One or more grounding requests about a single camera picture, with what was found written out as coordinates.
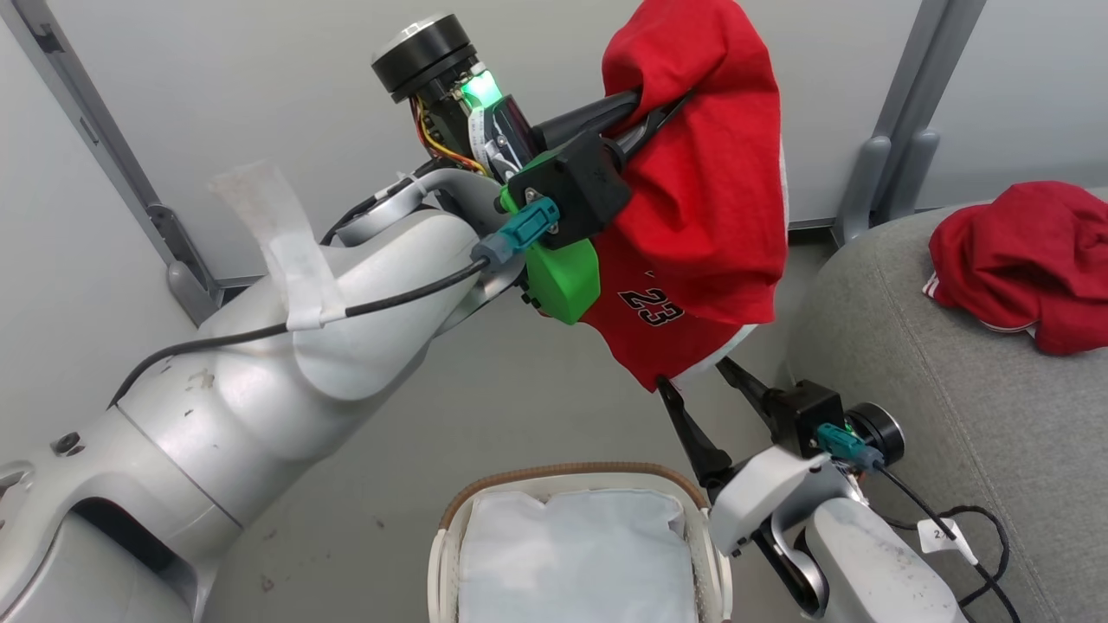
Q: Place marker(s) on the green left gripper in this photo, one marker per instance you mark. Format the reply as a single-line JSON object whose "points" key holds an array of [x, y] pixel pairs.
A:
{"points": [[563, 281]]}

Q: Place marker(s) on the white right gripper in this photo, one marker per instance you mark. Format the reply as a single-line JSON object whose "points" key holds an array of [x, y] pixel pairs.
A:
{"points": [[766, 493]]}

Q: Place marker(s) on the red jersey number 23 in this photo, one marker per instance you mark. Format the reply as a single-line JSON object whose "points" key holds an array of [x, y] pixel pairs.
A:
{"points": [[710, 199]]}

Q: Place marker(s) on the red garment white stripes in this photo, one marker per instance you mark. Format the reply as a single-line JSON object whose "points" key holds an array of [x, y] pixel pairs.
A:
{"points": [[1030, 260]]}

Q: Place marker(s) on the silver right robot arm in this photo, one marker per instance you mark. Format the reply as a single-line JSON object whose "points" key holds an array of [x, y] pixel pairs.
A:
{"points": [[874, 562]]}

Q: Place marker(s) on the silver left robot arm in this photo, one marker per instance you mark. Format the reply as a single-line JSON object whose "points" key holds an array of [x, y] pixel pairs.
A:
{"points": [[260, 398]]}

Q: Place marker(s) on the grey fabric sofa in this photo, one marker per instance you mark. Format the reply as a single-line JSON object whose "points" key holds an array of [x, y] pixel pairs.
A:
{"points": [[952, 398]]}

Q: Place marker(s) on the white laundry basket brown rim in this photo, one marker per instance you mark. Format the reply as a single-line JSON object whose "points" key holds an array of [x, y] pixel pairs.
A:
{"points": [[450, 562]]}

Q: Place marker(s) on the translucent tape strip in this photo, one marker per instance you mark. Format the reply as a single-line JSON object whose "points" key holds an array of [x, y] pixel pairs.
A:
{"points": [[286, 251]]}

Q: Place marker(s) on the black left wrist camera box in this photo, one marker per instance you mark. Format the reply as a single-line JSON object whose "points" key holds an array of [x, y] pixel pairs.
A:
{"points": [[580, 186]]}

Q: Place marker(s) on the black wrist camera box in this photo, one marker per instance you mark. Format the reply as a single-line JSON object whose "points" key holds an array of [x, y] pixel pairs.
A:
{"points": [[805, 411], [580, 186]]}

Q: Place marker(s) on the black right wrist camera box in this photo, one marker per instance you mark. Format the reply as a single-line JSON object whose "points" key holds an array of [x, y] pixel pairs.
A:
{"points": [[805, 411]]}

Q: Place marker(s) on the grey partition post with braces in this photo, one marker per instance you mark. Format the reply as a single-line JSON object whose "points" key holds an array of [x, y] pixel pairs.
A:
{"points": [[900, 130]]}

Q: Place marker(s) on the grey partition foot bracket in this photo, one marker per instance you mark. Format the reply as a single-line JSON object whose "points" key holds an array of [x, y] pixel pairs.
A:
{"points": [[195, 294]]}

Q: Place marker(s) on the grey partition post slanted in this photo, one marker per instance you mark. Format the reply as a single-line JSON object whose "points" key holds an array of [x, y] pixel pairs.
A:
{"points": [[95, 130]]}

